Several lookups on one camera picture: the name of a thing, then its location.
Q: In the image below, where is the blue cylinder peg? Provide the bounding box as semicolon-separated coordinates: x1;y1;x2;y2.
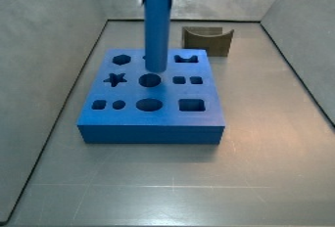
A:
143;0;171;72

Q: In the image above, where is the dark curved cradle stand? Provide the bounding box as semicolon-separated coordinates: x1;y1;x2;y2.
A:
182;26;234;57

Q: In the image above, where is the blue shape-sorting block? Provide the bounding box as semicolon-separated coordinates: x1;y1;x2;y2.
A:
77;49;225;144

